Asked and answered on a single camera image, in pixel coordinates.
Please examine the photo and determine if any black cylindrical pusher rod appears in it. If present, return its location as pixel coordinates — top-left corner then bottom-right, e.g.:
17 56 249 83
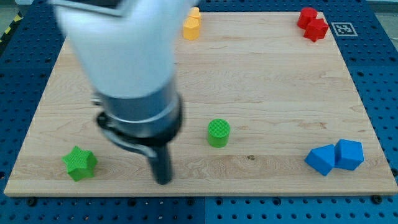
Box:
148 144 173 185

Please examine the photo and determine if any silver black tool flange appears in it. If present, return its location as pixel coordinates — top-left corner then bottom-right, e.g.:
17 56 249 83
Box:
93 79 182 158

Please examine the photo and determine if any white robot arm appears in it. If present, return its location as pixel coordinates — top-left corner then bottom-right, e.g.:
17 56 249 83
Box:
52 0 196 185

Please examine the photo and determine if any green star block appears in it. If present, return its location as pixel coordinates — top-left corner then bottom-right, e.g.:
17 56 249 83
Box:
62 146 98 182

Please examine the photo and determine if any red star block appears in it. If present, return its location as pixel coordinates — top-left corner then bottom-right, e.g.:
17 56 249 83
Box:
303 18 329 42

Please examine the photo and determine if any green cylinder block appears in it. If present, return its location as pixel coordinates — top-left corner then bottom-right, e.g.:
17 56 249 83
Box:
207 118 231 148

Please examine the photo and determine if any yellow pentagon block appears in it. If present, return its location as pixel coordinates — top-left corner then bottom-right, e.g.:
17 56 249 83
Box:
183 17 200 40

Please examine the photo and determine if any yellow rounded block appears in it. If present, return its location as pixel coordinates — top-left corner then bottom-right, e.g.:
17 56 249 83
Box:
188 7 201 23

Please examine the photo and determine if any wooden board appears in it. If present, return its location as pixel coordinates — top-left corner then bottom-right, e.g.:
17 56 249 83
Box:
4 12 397 197

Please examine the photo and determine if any blue triangle block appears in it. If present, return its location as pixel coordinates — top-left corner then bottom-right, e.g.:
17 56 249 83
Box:
304 144 335 176

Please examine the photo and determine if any blue cube block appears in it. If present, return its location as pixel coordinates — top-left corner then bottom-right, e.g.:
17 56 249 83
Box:
335 139 364 170

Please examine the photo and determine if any red cylinder block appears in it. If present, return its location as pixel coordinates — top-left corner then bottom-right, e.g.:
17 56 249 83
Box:
297 7 318 29

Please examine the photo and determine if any black white fiducial tag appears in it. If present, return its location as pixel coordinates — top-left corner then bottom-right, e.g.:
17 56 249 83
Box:
331 22 358 37

